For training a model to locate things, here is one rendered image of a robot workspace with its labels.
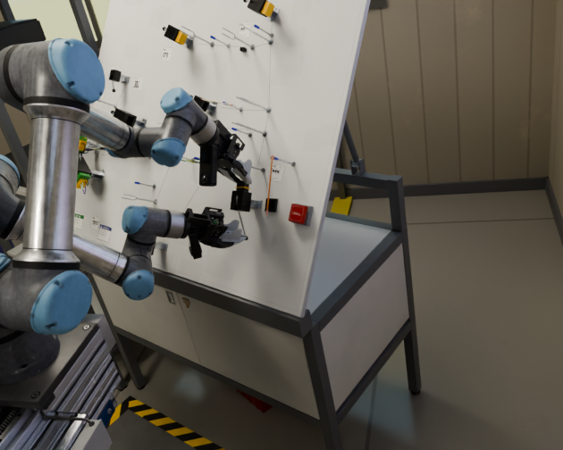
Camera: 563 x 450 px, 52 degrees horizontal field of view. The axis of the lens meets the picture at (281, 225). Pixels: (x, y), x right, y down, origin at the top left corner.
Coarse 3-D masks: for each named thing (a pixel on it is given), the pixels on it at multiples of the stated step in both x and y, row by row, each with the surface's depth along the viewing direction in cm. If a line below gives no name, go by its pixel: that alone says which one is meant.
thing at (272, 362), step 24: (192, 312) 204; (216, 312) 194; (192, 336) 213; (216, 336) 202; (240, 336) 192; (264, 336) 183; (288, 336) 175; (216, 360) 211; (240, 360) 200; (264, 360) 191; (288, 360) 182; (264, 384) 199; (288, 384) 189; (312, 384) 181; (312, 408) 187
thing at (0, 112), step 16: (0, 0) 254; (80, 0) 225; (80, 16) 226; (80, 32) 230; (96, 48) 234; (0, 112) 208; (16, 144) 215; (16, 160) 218; (16, 192) 234; (0, 240) 274; (96, 304) 300; (112, 352) 268
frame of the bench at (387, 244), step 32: (384, 224) 208; (384, 256) 195; (96, 288) 245; (352, 288) 181; (320, 320) 170; (128, 352) 264; (160, 352) 238; (320, 352) 173; (384, 352) 210; (416, 352) 232; (320, 384) 177; (416, 384) 238; (320, 416) 187
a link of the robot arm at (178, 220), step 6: (168, 210) 156; (174, 216) 154; (180, 216) 155; (174, 222) 153; (180, 222) 154; (174, 228) 154; (180, 228) 154; (168, 234) 154; (174, 234) 155; (180, 234) 155
